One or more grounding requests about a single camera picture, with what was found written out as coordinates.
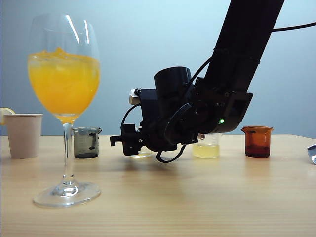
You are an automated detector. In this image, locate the black looped gripper cable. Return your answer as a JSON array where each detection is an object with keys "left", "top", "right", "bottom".
[{"left": 155, "top": 144, "right": 187, "bottom": 164}]

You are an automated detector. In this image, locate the amber brown measuring cup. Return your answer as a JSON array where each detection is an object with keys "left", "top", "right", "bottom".
[{"left": 240, "top": 125, "right": 274, "bottom": 158}]

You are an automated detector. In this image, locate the silver metal object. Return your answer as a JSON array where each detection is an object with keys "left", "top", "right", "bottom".
[{"left": 307, "top": 143, "right": 316, "bottom": 165}]

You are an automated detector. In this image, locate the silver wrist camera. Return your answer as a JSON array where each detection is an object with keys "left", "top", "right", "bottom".
[{"left": 128, "top": 88, "right": 141, "bottom": 105}]

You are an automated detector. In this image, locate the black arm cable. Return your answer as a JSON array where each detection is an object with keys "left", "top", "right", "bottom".
[{"left": 272, "top": 21, "right": 316, "bottom": 32}]

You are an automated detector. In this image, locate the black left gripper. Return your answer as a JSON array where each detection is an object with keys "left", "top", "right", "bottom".
[{"left": 110, "top": 88, "right": 199, "bottom": 157}]

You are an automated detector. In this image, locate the clear stemmed wine glass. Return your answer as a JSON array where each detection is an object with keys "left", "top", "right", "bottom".
[{"left": 27, "top": 13, "right": 102, "bottom": 210}]

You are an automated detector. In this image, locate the clear yellow juice measuring cup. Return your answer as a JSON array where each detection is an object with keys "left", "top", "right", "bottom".
[{"left": 192, "top": 133, "right": 224, "bottom": 159}]

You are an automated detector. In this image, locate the clear orange juice measuring cup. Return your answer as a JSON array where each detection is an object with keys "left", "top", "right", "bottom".
[{"left": 129, "top": 145, "right": 153, "bottom": 159}]

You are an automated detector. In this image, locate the beige paper cup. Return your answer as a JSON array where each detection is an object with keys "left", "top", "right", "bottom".
[{"left": 3, "top": 113, "right": 43, "bottom": 159}]

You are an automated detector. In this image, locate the smoky grey measuring cup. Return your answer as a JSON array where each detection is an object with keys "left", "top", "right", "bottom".
[{"left": 72, "top": 127, "right": 103, "bottom": 159}]

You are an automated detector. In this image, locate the black camera cable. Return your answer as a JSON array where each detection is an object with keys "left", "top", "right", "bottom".
[{"left": 121, "top": 103, "right": 141, "bottom": 131}]

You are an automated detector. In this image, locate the yellow lemon slice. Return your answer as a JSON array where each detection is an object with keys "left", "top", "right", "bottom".
[{"left": 0, "top": 107, "right": 16, "bottom": 126}]

